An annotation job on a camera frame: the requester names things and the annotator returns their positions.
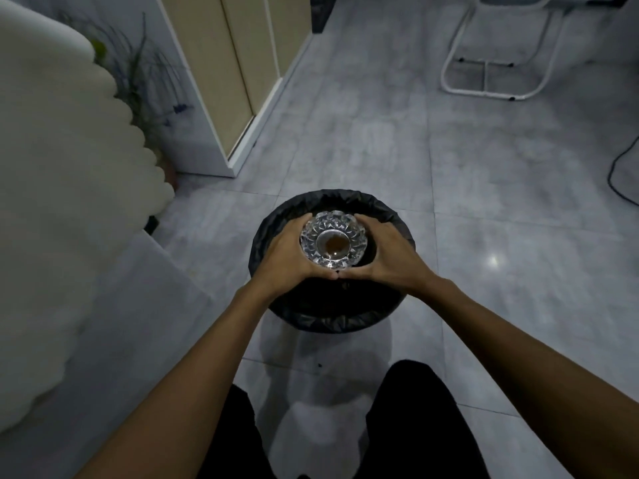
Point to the person's right hand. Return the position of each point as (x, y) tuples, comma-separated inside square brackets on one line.
[(394, 259)]

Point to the person's left hand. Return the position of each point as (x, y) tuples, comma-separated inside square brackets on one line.
[(284, 259)]

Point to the person's left thumb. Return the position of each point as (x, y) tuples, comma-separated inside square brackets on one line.
[(319, 274)]

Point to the person's right thumb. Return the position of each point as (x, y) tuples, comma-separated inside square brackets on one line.
[(357, 272)]

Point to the clear glass ashtray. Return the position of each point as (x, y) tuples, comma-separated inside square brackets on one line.
[(333, 239)]

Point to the person's right forearm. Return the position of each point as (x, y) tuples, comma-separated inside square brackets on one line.
[(539, 384)]

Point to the person's left forearm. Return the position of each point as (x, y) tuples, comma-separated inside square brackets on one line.
[(189, 389)]

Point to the black trash bin with bag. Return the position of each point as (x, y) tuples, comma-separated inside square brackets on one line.
[(329, 304)]

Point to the person's right leg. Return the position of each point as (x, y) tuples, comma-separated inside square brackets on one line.
[(419, 424)]

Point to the person's leg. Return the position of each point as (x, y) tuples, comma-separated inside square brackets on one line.
[(419, 424), (234, 438)]

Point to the person's left leg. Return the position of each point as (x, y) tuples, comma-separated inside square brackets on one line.
[(234, 438)]

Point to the grey low platform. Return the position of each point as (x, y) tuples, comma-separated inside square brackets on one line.
[(125, 344)]

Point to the white scalloped cushion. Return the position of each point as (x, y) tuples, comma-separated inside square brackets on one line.
[(60, 214)]

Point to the green potted plant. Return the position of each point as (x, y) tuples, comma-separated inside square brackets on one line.
[(135, 79)]

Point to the beige cabinet with white frame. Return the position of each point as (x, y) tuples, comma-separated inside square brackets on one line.
[(234, 69)]

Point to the white metal chair frame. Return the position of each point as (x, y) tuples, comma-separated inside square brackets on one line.
[(499, 69)]

